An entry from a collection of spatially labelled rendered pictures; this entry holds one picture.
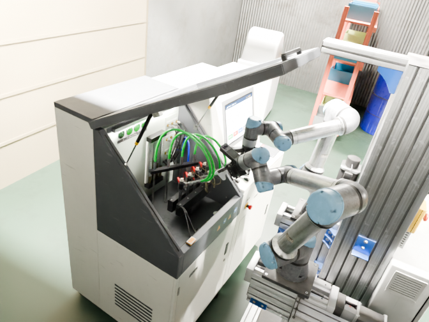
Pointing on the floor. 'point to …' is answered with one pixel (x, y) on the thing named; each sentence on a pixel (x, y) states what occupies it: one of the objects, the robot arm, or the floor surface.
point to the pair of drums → (375, 107)
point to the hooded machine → (256, 40)
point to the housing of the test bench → (83, 281)
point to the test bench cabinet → (136, 285)
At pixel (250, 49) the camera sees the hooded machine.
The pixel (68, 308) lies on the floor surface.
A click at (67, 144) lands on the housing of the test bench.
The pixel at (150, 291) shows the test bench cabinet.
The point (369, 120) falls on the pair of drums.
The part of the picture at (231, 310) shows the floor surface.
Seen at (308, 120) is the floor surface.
